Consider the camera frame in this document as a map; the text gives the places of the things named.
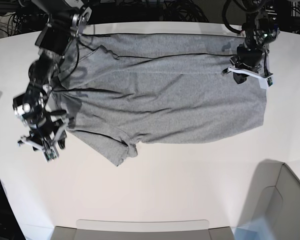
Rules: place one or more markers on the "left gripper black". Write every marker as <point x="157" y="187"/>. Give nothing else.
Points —
<point x="245" y="59"/>

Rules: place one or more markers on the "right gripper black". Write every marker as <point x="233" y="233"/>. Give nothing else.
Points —
<point x="41" y="118"/>

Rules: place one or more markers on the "grey T-shirt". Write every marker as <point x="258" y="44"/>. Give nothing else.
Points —
<point x="122" y="89"/>

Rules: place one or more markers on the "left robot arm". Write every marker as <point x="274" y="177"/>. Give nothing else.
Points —
<point x="259" y="29"/>

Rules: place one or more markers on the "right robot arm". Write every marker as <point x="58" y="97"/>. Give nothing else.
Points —
<point x="66" y="22"/>

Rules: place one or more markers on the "grey tray front centre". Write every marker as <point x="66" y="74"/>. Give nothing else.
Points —
<point x="127" y="230"/>

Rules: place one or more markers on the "grey bin right front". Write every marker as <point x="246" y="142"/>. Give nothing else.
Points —
<point x="272" y="207"/>

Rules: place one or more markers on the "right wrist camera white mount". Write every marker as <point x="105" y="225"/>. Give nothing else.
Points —
<point x="45" y="138"/>

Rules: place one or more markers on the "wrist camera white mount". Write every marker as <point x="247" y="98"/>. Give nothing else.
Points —
<point x="45" y="138"/>
<point x="265" y="81"/>

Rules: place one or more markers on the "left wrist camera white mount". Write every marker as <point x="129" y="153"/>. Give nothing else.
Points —
<point x="265" y="81"/>

